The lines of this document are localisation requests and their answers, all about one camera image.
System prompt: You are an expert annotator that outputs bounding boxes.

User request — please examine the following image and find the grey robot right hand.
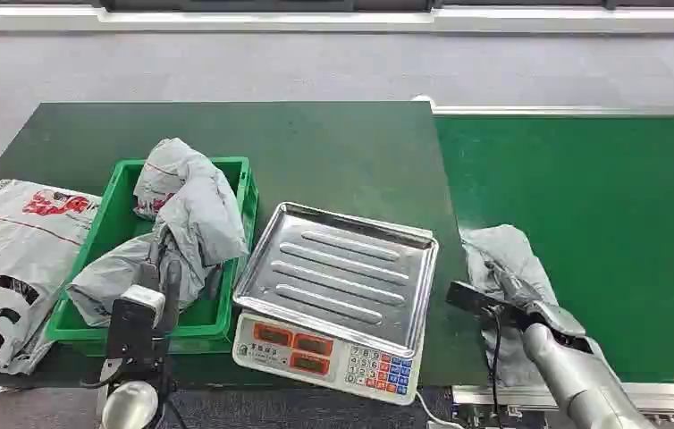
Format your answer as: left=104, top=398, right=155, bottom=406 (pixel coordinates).
left=481, top=259, right=588, bottom=340

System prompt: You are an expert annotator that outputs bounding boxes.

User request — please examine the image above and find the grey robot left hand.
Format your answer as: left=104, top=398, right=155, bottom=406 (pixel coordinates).
left=139, top=227, right=184, bottom=336

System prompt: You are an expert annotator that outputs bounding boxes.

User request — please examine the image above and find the grey parcel bag red print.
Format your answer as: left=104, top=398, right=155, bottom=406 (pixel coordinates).
left=132, top=137, right=250, bottom=269

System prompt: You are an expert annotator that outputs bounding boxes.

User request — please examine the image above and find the green conveyor belt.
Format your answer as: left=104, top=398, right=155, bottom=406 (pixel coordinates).
left=412, top=94, right=674, bottom=416

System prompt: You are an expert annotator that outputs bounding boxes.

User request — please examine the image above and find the green plastic crate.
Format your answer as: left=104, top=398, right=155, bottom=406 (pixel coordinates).
left=45, top=156, right=260, bottom=357

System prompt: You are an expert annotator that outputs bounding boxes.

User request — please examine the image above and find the white electronic scale body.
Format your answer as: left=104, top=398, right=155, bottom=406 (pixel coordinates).
left=231, top=310, right=425, bottom=408

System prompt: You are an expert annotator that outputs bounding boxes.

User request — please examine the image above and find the large white printed parcel bag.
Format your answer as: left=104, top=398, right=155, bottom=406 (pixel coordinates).
left=0, top=178, right=103, bottom=376

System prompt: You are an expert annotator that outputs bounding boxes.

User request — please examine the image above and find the steel scale tray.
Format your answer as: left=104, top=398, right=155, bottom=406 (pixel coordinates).
left=232, top=201, right=441, bottom=360

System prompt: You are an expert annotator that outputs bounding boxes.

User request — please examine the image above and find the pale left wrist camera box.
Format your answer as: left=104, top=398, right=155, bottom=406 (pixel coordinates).
left=119, top=283, right=166, bottom=328

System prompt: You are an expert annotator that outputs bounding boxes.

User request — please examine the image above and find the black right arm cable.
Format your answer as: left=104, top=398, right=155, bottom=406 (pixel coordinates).
left=486, top=307, right=505, bottom=429

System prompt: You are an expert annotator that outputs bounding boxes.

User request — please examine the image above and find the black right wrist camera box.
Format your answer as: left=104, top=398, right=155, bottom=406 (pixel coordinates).
left=445, top=280, right=505, bottom=322

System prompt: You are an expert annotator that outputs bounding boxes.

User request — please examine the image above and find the white scale cable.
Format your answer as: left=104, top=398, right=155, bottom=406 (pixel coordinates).
left=414, top=391, right=464, bottom=429

